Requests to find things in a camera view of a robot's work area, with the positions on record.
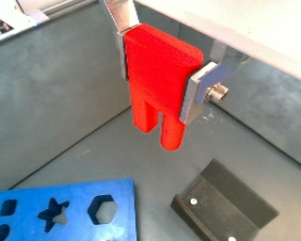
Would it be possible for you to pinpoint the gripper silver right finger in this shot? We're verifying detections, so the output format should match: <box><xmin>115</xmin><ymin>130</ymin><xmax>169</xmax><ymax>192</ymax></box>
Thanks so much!
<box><xmin>181</xmin><ymin>40</ymin><xmax>250</xmax><ymax>124</ymax></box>

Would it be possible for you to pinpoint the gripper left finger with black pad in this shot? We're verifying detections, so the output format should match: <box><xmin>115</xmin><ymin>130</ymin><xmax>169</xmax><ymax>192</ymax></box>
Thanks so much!
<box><xmin>99</xmin><ymin>0</ymin><xmax>140</xmax><ymax>80</ymax></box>

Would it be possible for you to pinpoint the red two-legged block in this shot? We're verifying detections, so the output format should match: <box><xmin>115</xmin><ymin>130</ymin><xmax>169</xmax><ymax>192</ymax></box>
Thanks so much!
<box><xmin>124</xmin><ymin>24</ymin><xmax>205</xmax><ymax>151</ymax></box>

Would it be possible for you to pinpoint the blue shape sorter board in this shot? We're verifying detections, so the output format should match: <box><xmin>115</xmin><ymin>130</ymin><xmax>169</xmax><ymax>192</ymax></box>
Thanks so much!
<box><xmin>0</xmin><ymin>179</ymin><xmax>139</xmax><ymax>241</ymax></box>

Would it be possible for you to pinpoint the black curved holder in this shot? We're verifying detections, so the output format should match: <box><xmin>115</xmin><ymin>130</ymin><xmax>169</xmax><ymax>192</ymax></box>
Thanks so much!
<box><xmin>171</xmin><ymin>159</ymin><xmax>279</xmax><ymax>241</ymax></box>

